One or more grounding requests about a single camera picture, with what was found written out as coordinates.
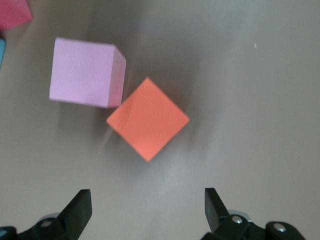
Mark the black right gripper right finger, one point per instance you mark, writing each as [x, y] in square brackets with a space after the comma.
[215, 212]

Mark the orange foam cube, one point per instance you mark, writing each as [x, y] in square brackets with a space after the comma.
[147, 120]

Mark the red foam cube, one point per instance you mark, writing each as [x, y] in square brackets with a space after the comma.
[12, 12]

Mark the pink foam cube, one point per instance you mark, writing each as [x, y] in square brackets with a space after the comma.
[82, 72]

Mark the blue foam cube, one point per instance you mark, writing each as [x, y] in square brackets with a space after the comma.
[2, 50]

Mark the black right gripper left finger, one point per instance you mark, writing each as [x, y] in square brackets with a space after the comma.
[75, 212]

